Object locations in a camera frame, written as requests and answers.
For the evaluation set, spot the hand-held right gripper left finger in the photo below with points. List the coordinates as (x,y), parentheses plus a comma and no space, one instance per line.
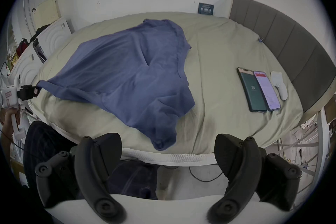
(90,165)

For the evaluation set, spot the dark green phone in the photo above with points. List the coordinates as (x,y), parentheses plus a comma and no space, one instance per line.
(252,91)

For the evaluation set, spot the grey padded headboard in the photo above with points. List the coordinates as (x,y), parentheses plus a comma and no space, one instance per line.
(294,44)

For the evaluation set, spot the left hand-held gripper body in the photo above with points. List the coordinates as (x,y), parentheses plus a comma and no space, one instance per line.
(10,97)

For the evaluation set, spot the white hand controller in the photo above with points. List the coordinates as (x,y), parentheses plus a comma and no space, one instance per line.
(279,83)

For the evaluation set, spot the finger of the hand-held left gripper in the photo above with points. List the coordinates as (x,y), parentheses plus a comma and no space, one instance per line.
(36,91)

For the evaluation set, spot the beige board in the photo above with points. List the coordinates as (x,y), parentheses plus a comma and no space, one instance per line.
(47,13)

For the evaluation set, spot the bed with beige sheet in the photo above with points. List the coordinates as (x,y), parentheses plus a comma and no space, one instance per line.
(217,60)

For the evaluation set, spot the person's left forearm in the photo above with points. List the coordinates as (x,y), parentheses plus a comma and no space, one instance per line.
(5,139)

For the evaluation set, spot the dark blue shirt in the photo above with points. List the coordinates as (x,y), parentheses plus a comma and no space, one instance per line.
(126,73)

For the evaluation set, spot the phone with pink screen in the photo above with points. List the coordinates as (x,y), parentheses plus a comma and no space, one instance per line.
(267,91)

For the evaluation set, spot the white washing machine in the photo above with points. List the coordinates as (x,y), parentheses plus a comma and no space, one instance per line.
(25,68)
(55,36)

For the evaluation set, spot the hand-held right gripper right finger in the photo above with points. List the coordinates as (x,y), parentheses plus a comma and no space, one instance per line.
(244,165)

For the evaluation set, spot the person's left hand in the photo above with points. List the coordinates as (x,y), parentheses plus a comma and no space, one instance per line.
(7,115)

